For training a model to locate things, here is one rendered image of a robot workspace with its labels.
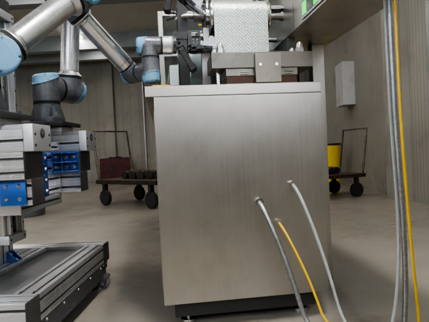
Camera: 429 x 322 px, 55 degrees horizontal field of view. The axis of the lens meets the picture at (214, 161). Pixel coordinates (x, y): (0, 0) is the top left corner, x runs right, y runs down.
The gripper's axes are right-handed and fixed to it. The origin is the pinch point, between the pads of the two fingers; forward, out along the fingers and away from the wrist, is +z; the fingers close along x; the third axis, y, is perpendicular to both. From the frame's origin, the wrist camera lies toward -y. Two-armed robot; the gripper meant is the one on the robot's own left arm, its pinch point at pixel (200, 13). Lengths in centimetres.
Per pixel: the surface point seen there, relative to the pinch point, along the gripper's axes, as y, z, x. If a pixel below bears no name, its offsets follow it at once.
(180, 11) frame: 3.7, -12.7, 29.1
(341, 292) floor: -60, 124, -7
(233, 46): -3.5, 20.1, -4.2
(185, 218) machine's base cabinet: -72, 45, -30
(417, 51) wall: 184, 168, 220
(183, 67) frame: -17.8, 5.7, 29.0
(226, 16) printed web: 4.8, 9.9, -4.2
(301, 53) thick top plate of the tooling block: 5.1, 42.7, -23.9
